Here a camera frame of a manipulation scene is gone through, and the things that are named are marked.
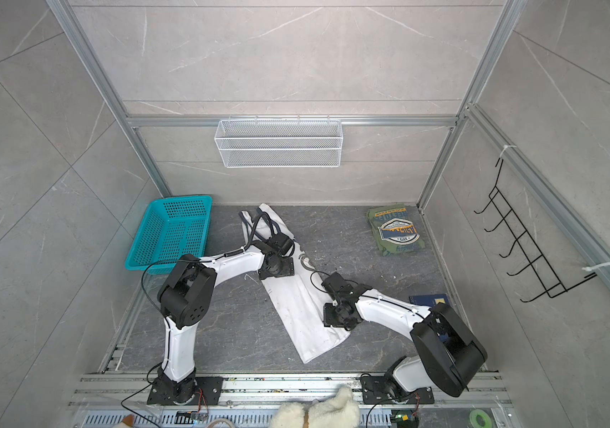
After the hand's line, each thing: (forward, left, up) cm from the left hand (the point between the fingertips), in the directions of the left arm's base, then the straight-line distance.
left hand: (287, 267), depth 98 cm
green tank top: (+16, -44, +2) cm, 46 cm away
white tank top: (-13, -4, -1) cm, 14 cm away
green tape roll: (-47, -51, -2) cm, 69 cm away
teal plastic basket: (+21, +50, 0) cm, 54 cm away
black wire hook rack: (-26, -62, +32) cm, 74 cm away
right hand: (-20, -15, -2) cm, 26 cm away
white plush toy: (-46, -14, +10) cm, 49 cm away
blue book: (-15, -49, -1) cm, 51 cm away
